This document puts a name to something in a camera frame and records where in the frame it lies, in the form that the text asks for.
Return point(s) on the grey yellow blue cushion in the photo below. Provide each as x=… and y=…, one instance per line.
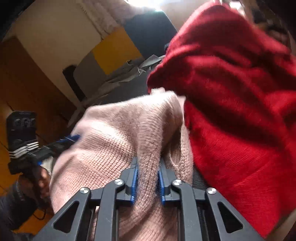
x=139, y=38

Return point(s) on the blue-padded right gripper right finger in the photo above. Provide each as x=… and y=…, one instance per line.
x=202, y=214

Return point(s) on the person's left hand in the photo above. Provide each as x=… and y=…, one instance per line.
x=35, y=184

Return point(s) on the pink knitted sweater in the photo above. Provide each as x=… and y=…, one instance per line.
x=149, y=128

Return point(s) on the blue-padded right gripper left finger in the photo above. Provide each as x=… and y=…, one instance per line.
x=93, y=214

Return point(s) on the grey garment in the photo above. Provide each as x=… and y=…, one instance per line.
x=129, y=71

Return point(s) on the red knitted garment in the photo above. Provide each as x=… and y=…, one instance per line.
x=239, y=85

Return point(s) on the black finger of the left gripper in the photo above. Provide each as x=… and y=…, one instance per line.
x=64, y=143

